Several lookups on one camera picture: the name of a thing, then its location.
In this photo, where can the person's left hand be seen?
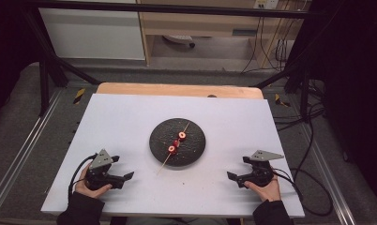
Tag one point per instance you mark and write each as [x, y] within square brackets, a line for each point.
[82, 187]

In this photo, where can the red fruit slice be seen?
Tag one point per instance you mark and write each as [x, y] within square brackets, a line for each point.
[172, 149]
[182, 135]
[176, 143]

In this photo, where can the aluminium rail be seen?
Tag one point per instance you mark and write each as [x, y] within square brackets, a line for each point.
[330, 175]
[24, 145]

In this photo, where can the yellow black floor tape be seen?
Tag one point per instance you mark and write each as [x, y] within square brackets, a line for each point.
[281, 100]
[79, 96]

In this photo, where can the wooden skewer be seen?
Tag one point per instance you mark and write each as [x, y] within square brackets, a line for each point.
[164, 163]

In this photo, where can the white power strip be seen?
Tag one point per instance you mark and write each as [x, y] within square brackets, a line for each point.
[266, 3]

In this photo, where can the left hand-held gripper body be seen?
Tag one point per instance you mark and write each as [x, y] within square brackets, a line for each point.
[99, 161]

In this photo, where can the white cabinet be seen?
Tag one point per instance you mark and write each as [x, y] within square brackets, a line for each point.
[93, 34]

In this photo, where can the black metal frame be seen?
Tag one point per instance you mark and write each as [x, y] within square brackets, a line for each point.
[177, 8]

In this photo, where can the black round plate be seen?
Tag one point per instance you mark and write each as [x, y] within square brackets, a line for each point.
[189, 150]

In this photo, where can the person's right hand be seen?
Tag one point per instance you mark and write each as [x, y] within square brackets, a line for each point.
[268, 192]

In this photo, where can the dark curtain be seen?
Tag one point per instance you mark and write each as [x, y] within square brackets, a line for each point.
[358, 78]
[8, 47]

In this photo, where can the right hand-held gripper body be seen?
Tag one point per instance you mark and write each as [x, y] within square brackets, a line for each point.
[261, 170]

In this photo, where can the wooden table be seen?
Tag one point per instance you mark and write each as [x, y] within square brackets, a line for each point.
[177, 90]

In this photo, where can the chair base with caster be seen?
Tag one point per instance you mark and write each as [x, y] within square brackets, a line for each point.
[178, 38]

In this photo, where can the wooden desk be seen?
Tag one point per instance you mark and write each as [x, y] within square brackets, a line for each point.
[193, 25]

